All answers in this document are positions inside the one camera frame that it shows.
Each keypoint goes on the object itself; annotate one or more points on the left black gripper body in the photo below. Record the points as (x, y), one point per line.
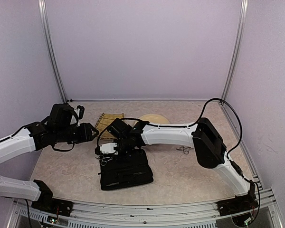
(85, 135)

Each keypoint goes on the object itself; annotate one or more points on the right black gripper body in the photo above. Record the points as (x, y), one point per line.
(127, 157)

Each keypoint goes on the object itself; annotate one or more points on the black zip tool case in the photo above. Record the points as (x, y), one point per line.
(115, 176)

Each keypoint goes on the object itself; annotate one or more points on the straight silver scissors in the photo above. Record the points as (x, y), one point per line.
(103, 160)

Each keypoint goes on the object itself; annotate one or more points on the thinning silver scissors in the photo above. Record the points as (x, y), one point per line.
(185, 150)

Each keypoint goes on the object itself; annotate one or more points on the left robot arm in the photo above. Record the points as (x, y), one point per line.
(61, 126)

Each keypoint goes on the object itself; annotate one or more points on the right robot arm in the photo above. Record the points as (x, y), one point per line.
(201, 135)

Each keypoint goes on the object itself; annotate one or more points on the woven bamboo tray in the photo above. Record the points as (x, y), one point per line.
(104, 121)

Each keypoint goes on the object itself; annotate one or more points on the cream round plate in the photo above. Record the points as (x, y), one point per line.
(155, 118)

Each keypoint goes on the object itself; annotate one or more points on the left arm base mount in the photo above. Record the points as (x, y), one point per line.
(54, 206)

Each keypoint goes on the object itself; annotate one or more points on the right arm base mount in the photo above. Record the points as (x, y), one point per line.
(235, 205)

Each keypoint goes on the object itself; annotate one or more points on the left aluminium frame post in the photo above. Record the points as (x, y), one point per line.
(50, 48)

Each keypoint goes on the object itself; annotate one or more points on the aluminium frame post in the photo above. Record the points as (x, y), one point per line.
(236, 49)
(50, 48)

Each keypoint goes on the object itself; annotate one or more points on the aluminium front rail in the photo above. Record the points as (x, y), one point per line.
(206, 214)

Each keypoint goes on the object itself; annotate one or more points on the right aluminium frame post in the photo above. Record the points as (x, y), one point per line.
(236, 49)

